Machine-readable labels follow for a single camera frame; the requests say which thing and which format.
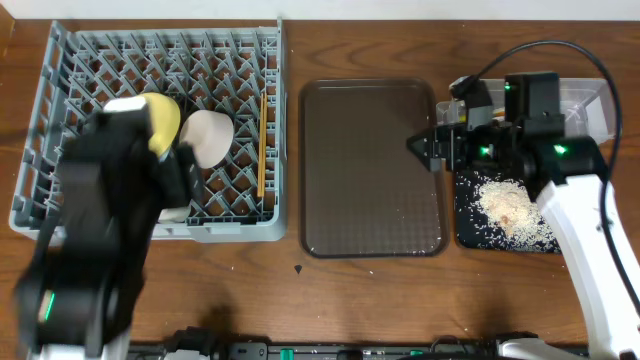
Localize white cup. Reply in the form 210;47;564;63
158;206;191;224

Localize white bowl with crumbs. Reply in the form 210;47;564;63
179;110;234;169

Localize yellow round plate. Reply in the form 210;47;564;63
142;93;181;158

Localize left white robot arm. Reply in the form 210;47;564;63
14;107;203;359

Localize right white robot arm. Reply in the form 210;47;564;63
406;124;639;359

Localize black waste tray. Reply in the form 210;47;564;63
454;170;560;253

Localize clear plastic waste bin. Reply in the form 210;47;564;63
436;78;615;144

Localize spilled rice pile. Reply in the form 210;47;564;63
475;180;552;244

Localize dark brown serving tray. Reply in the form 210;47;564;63
299;78;449;259

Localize grey plastic dish rack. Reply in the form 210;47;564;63
9;23;287;243

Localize black equipment rail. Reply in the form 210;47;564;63
127;327;591;360

